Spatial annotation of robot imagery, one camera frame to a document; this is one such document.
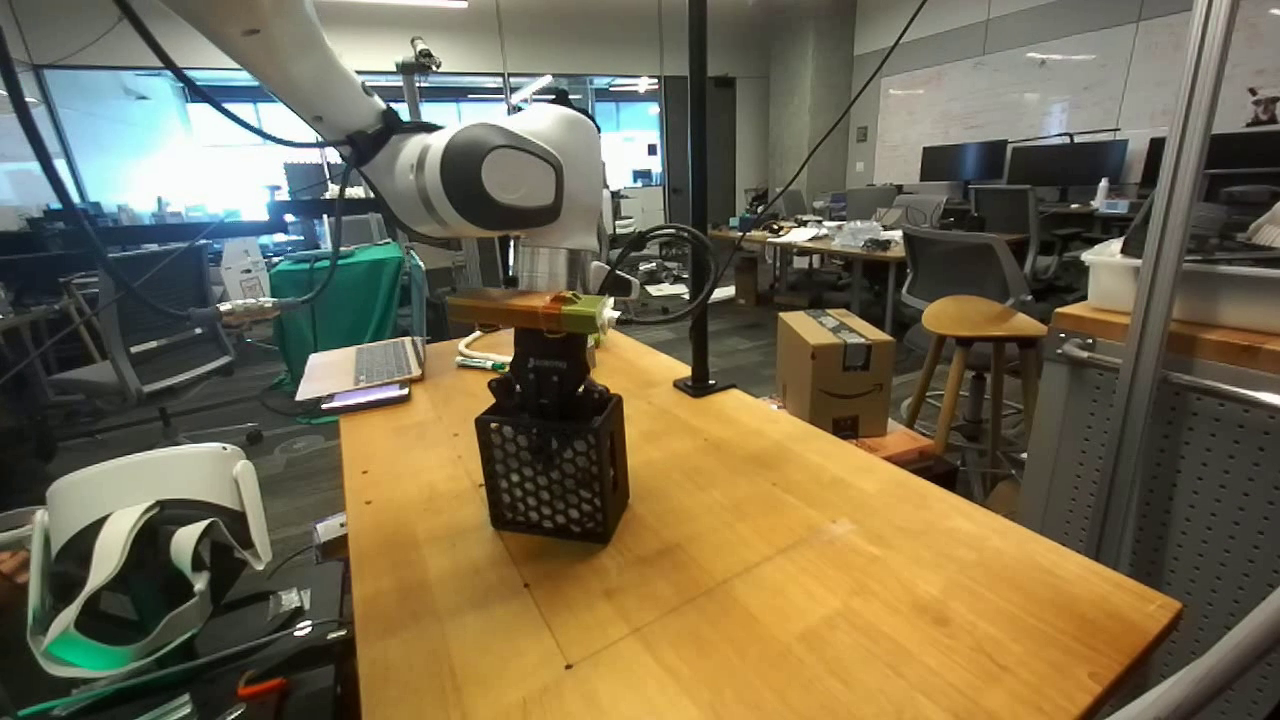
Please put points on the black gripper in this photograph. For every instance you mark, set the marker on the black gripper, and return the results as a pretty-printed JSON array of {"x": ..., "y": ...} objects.
[{"x": 548, "y": 371}]

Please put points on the small black perforated basket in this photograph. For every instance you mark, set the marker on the small black perforated basket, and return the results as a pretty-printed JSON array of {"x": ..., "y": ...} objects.
[{"x": 554, "y": 466}]

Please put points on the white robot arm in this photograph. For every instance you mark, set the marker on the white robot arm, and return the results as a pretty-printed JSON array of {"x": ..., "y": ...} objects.
[{"x": 507, "y": 174}]

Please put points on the white curved strip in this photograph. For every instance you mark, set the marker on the white curved strip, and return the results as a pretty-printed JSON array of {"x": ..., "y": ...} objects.
[{"x": 479, "y": 357}]

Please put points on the dark smartphone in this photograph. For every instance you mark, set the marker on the dark smartphone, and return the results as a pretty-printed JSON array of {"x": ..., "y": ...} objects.
[{"x": 363, "y": 399}]

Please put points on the silver laptop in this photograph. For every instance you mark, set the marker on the silver laptop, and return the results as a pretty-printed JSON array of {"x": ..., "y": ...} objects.
[{"x": 363, "y": 366}]

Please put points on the green cloth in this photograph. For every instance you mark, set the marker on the green cloth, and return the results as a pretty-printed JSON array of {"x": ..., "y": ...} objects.
[{"x": 343, "y": 302}]

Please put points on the black pole stand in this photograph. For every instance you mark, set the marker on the black pole stand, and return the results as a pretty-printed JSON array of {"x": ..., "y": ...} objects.
[{"x": 699, "y": 174}]

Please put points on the cardboard box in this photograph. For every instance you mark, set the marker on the cardboard box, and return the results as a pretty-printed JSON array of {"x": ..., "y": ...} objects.
[{"x": 835, "y": 380}]

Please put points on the grey office chair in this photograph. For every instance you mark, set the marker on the grey office chair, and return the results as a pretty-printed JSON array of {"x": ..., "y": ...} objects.
[{"x": 962, "y": 267}]

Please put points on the white VR headset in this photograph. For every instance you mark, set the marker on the white VR headset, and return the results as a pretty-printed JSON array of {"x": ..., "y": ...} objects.
[{"x": 135, "y": 483}]

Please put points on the wooden stool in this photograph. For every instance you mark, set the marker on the wooden stool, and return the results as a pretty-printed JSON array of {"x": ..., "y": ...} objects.
[{"x": 980, "y": 321}]

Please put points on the black computer monitor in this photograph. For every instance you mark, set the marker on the black computer monitor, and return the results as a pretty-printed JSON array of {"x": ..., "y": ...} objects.
[
  {"x": 962, "y": 161},
  {"x": 1067, "y": 164}
]

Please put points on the white plastic bin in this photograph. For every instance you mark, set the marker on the white plastic bin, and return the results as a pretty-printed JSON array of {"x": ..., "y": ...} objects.
[{"x": 1134, "y": 284}]

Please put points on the black metal stand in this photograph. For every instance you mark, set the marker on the black metal stand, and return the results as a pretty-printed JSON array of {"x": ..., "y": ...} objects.
[{"x": 1164, "y": 267}]

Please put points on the grey pegboard cabinet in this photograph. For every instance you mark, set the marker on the grey pegboard cabinet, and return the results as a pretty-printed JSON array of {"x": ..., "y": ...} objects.
[{"x": 1203, "y": 483}]

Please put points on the white pipe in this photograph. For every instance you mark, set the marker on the white pipe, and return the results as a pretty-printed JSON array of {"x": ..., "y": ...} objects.
[{"x": 1203, "y": 661}]

